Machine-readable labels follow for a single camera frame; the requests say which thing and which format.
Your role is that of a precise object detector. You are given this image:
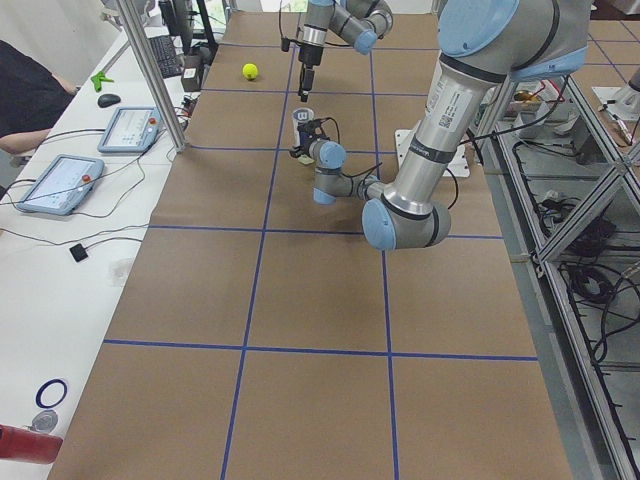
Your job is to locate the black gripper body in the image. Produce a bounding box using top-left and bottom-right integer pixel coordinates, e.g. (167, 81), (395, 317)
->
(299, 43), (324, 66)
(297, 118), (328, 148)

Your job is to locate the tennis ball can holder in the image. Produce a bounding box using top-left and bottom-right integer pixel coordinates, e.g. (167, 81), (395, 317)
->
(291, 107), (315, 149)

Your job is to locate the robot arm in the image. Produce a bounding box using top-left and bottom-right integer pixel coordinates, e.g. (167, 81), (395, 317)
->
(297, 0), (591, 251)
(298, 0), (393, 102)

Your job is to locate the far yellow tennis ball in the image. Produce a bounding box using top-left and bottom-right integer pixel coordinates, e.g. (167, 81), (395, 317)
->
(242, 63), (259, 81)

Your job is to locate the black box with label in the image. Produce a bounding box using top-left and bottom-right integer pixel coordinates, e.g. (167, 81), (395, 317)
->
(181, 55), (204, 93)

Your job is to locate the black keyboard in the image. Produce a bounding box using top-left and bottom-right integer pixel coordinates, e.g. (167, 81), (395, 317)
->
(148, 35), (182, 78)

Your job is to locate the far teach pendant tablet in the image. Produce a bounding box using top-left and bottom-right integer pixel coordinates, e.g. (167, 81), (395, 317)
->
(97, 106), (162, 154)

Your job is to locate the teach pendant tablet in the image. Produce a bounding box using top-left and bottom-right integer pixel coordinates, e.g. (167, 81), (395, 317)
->
(16, 154), (105, 216)
(97, 106), (162, 154)

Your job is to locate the brown paper table cover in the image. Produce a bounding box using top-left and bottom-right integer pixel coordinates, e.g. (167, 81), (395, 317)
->
(51, 13), (572, 479)

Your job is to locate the black computer mouse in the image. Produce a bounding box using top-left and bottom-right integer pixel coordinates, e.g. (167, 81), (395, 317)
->
(97, 93), (121, 108)

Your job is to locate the green plastic clamp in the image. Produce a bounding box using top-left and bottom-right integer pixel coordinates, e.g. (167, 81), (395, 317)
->
(90, 71), (114, 93)

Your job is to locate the near teach pendant tablet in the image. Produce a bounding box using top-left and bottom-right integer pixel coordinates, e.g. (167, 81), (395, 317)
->
(16, 154), (105, 216)

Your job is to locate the small black square puck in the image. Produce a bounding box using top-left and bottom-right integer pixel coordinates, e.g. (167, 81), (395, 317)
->
(69, 243), (88, 263)

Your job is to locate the seated person in black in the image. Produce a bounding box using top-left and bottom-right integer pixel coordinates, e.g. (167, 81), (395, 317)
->
(1, 41), (77, 155)

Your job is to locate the blue tape roll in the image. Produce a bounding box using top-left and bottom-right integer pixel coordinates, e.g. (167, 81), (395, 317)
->
(34, 378), (69, 410)

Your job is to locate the red cylinder bottle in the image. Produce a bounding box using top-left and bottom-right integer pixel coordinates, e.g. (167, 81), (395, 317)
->
(0, 425), (63, 464)

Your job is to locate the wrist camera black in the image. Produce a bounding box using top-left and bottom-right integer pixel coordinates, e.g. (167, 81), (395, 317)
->
(280, 36), (300, 52)

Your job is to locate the aluminium frame post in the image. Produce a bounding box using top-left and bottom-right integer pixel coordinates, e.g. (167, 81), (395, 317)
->
(115, 0), (187, 153)

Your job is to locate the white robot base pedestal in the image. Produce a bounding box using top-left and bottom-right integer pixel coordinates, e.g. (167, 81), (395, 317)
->
(394, 129), (470, 178)

